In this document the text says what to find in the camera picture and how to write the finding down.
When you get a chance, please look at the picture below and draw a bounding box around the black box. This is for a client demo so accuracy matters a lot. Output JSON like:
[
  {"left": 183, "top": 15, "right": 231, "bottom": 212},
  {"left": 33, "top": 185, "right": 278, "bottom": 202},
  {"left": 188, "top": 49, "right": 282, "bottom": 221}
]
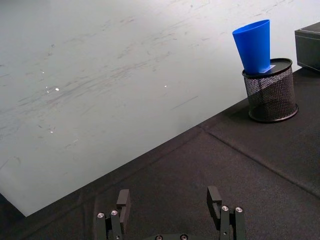
[{"left": 294, "top": 21, "right": 320, "bottom": 73}]

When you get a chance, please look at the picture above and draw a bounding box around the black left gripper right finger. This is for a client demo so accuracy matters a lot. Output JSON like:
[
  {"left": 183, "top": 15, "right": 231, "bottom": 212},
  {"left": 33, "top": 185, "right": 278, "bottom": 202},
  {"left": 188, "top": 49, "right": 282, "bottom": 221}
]
[{"left": 206, "top": 185, "right": 247, "bottom": 240}]

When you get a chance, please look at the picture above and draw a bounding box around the blue plastic cup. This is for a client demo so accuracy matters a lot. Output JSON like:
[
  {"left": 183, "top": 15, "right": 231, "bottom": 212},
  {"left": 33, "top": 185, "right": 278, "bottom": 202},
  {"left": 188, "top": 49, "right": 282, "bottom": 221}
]
[{"left": 232, "top": 18, "right": 272, "bottom": 75}]

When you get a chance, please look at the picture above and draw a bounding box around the black table cloth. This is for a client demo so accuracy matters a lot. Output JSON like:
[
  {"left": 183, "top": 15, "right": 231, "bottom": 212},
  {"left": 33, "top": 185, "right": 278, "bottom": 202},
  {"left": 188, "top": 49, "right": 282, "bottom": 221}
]
[{"left": 0, "top": 67, "right": 320, "bottom": 240}]

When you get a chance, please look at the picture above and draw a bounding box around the black mesh pen holder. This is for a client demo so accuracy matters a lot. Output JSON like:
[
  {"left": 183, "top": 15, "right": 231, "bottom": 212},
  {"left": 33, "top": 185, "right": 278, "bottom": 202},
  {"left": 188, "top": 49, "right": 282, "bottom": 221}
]
[{"left": 241, "top": 57, "right": 299, "bottom": 123}]

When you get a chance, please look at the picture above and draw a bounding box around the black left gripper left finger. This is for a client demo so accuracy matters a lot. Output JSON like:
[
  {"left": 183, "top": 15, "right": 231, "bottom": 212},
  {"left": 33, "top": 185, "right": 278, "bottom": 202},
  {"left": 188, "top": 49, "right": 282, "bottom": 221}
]
[{"left": 95, "top": 189, "right": 132, "bottom": 240}]

